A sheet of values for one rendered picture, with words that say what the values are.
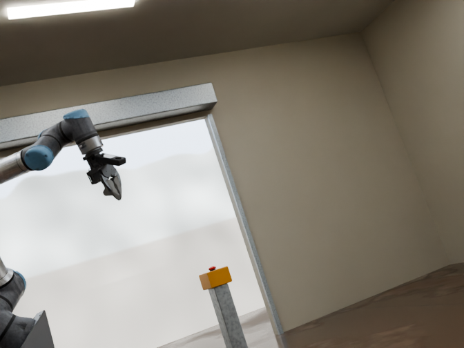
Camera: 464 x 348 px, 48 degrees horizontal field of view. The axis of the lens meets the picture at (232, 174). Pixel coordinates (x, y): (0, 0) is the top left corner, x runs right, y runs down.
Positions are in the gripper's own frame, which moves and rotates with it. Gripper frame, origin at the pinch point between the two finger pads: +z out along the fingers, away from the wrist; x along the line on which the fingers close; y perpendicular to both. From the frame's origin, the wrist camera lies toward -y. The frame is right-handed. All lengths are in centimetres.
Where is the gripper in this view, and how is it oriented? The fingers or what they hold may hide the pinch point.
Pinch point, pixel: (119, 196)
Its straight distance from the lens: 204.0
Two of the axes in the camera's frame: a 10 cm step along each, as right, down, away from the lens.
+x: -4.6, 2.8, -8.4
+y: -7.8, 3.2, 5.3
